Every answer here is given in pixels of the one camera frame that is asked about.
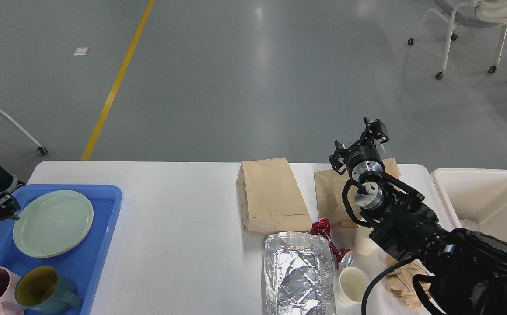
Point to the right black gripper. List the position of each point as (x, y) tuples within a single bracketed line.
[(364, 158)]

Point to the light green plate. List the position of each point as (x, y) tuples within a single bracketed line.
[(53, 224)]

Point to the dark teal mug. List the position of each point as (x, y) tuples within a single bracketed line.
[(46, 290)]

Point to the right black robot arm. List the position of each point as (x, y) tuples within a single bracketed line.
[(467, 269)]

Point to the yellow plate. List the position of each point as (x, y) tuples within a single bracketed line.
[(67, 252)]

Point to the right brown paper bag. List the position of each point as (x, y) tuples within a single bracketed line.
[(329, 194)]

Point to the brown paper bag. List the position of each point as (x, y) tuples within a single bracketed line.
[(271, 199), (329, 194)]

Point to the crushed red can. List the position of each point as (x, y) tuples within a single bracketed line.
[(344, 257)]

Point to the left brown paper bag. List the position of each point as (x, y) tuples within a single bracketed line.
[(271, 199)]

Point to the upper white paper cup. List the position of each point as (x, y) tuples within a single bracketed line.
[(363, 244)]

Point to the white paper cup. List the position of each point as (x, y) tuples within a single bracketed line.
[(352, 285), (363, 244)]

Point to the clear plastic wrap in bin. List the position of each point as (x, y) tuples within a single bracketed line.
[(469, 225)]

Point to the lower white paper cup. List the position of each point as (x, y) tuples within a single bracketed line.
[(352, 285)]

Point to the aluminium foil container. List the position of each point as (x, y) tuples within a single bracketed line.
[(299, 275)]

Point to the crumpled brown paper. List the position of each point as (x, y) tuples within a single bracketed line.
[(400, 283)]

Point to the white plastic bin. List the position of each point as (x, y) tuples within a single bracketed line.
[(476, 195)]

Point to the white office chair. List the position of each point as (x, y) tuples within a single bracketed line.
[(473, 14)]

